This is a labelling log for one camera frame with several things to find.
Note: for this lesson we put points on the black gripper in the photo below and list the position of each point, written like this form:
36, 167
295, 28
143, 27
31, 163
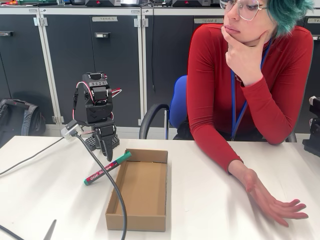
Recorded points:
107, 132

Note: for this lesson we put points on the green red edding marker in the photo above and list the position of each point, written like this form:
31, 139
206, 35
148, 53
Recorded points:
96, 176

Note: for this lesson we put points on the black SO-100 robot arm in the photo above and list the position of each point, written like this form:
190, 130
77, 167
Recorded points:
96, 110

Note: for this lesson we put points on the black idle robot arm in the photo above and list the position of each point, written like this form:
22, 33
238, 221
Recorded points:
313, 125

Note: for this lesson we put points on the person's left forearm red sleeve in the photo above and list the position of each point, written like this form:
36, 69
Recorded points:
272, 112

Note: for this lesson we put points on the person in red top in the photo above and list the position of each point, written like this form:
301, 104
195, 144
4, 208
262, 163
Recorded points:
215, 75

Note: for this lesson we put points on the person's left hand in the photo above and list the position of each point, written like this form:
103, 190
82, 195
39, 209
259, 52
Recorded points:
246, 62

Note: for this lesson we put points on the person's right hand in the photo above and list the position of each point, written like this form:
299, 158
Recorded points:
270, 200

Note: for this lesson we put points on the open brown cardboard box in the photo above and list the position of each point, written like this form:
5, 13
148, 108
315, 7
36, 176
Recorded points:
142, 185

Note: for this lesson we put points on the blue office chair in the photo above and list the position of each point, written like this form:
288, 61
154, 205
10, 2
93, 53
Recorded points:
178, 102

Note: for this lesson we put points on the dark grey backpack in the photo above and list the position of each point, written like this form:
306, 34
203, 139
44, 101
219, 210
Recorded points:
22, 117

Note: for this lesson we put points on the dark grey metal cabinet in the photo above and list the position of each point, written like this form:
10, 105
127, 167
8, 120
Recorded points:
20, 62
62, 62
170, 50
316, 62

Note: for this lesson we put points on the grey flat strip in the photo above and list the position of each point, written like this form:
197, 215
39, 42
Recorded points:
50, 231

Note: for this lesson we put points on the team 4 tape label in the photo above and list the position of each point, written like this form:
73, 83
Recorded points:
105, 19

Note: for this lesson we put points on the grey device with red logo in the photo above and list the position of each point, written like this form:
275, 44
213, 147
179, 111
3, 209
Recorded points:
102, 3
191, 3

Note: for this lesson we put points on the team 3 tape label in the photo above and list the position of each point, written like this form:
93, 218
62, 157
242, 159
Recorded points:
208, 21

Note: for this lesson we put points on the clear rimmed glasses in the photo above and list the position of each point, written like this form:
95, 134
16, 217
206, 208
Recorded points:
246, 12

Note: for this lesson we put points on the white gripper camera box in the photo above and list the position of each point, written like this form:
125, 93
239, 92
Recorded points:
71, 130

